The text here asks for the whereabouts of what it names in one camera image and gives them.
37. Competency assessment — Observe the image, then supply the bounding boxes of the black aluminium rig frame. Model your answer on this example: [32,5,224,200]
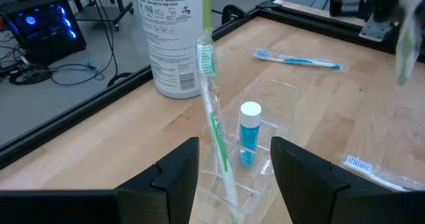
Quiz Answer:
[0,1,425,170]

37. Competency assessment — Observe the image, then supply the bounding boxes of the black frame loop bracket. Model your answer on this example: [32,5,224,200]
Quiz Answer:
[106,71,133,88]
[220,3,248,25]

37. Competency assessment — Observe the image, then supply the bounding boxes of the black rolling stand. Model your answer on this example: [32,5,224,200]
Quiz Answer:
[66,0,135,32]

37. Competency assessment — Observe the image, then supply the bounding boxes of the clear acrylic toothbrush holder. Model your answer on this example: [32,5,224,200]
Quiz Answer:
[195,77,298,224]

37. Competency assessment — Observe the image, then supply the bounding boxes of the green toothbrush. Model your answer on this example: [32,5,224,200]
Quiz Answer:
[195,29,242,224]
[394,4,424,87]

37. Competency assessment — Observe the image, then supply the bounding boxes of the black computer tower lit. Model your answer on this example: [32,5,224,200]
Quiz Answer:
[0,0,88,65]

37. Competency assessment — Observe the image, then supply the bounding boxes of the tangled black floor cables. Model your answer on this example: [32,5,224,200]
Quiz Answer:
[0,27,116,87]

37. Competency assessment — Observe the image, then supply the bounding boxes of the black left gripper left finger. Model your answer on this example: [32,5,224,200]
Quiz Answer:
[0,136,201,224]

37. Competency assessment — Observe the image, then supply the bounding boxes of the purple toothbrush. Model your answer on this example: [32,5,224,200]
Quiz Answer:
[340,154,425,193]

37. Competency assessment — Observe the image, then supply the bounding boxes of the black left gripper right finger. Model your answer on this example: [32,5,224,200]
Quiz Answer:
[270,136,425,224]

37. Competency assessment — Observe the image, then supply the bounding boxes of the blue toothbrush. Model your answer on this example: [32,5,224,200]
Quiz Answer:
[252,47,345,72]

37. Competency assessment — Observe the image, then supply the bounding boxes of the white wipes canister green label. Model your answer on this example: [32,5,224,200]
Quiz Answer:
[134,0,213,100]

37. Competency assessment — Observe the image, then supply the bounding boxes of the teal bottle white cap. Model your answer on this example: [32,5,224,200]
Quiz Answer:
[238,100,262,168]

